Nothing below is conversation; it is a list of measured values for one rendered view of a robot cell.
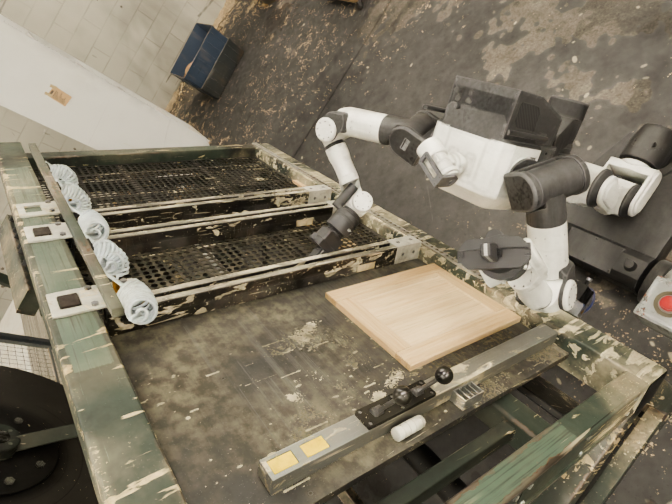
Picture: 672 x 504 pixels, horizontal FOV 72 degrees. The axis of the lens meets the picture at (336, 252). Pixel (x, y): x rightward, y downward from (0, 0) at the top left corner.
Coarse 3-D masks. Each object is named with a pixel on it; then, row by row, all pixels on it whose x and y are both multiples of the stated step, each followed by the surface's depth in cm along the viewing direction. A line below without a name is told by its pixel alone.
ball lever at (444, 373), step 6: (444, 366) 96; (438, 372) 95; (444, 372) 95; (450, 372) 95; (438, 378) 95; (444, 378) 94; (450, 378) 95; (426, 384) 100; (432, 384) 99; (444, 384) 95; (414, 390) 103; (420, 390) 102
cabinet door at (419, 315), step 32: (352, 288) 146; (384, 288) 149; (416, 288) 152; (448, 288) 155; (352, 320) 133; (384, 320) 133; (416, 320) 135; (448, 320) 138; (480, 320) 139; (512, 320) 142; (416, 352) 121; (448, 352) 125
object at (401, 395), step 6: (396, 390) 88; (402, 390) 88; (408, 390) 88; (396, 396) 88; (402, 396) 87; (408, 396) 88; (390, 402) 92; (396, 402) 88; (402, 402) 87; (408, 402) 88; (372, 408) 96; (378, 408) 95; (384, 408) 94; (372, 414) 96; (378, 414) 96
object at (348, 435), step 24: (528, 336) 131; (552, 336) 134; (480, 360) 119; (504, 360) 120; (456, 384) 109; (432, 408) 106; (336, 432) 92; (360, 432) 93; (384, 432) 97; (312, 456) 86; (336, 456) 90; (264, 480) 83; (288, 480) 83
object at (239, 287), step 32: (320, 256) 151; (352, 256) 154; (384, 256) 163; (416, 256) 174; (96, 288) 112; (160, 288) 122; (192, 288) 126; (224, 288) 127; (256, 288) 134; (288, 288) 142; (128, 320) 114; (160, 320) 120
